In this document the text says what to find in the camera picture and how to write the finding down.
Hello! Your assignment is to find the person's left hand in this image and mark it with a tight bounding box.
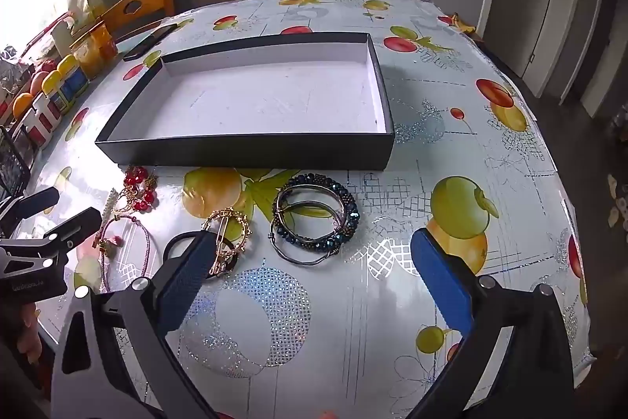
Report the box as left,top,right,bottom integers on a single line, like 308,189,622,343
12,301,44,366

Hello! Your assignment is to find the black hair tie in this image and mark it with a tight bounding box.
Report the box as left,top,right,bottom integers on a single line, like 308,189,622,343
162,230,242,269

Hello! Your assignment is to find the pink cord bracelet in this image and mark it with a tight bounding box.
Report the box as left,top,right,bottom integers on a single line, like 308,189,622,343
95,215,159,295

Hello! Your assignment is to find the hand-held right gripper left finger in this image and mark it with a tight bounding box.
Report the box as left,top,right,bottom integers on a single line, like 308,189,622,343
49,230,219,419

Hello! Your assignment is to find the orange fruit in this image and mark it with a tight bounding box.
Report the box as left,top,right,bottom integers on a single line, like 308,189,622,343
12,92,36,120

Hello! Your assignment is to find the fruit print tablecloth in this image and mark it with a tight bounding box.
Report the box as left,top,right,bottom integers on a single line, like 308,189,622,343
10,0,597,419

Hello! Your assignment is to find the silver wire bangle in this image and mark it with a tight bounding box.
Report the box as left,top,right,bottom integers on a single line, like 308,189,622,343
268,198,345,266

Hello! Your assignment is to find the yellow cloth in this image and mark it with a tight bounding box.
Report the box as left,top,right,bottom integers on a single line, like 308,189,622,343
450,12,478,33

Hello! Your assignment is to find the black smartphone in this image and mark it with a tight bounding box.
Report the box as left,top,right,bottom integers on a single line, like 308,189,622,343
122,23,178,63

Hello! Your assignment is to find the red bead bracelet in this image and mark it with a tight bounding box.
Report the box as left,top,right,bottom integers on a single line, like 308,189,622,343
122,166,161,214

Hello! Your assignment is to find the blue beaded bracelet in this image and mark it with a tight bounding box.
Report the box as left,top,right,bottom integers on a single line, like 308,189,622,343
274,172,362,249

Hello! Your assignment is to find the thin dark metal bangle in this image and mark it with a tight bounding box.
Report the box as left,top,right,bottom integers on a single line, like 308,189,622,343
273,184,347,234

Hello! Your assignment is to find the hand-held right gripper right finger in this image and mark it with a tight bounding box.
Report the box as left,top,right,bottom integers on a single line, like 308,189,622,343
407,227,576,419

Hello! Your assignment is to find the round gold hair clip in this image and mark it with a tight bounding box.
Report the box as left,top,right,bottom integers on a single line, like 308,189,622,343
200,206,254,278

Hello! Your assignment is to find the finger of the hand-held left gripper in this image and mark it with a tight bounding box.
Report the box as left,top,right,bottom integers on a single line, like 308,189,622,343
0,186,60,236
0,206,103,276

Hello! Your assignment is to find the orange lidded jar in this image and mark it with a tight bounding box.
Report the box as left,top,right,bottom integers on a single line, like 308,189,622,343
73,20,119,77

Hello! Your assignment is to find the yellow lid red bottle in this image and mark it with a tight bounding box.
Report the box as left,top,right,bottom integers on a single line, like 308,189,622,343
41,70,70,116

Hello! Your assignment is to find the shallow black cardboard box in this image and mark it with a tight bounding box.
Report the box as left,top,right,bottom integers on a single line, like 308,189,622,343
95,32,396,169

